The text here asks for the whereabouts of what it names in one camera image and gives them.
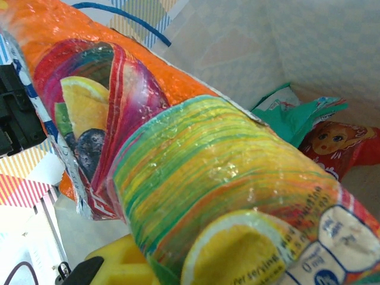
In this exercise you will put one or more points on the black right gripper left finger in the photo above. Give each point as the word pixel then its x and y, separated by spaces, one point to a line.
pixel 15 118

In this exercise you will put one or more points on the orange fruit candy bag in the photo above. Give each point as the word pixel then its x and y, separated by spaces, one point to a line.
pixel 193 166

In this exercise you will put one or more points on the red candy snack bag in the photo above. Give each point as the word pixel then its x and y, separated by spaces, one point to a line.
pixel 341 148

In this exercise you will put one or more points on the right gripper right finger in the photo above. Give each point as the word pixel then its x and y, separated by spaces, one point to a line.
pixel 118 267

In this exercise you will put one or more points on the small teal snack bag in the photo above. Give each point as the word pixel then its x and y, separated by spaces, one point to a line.
pixel 300 124

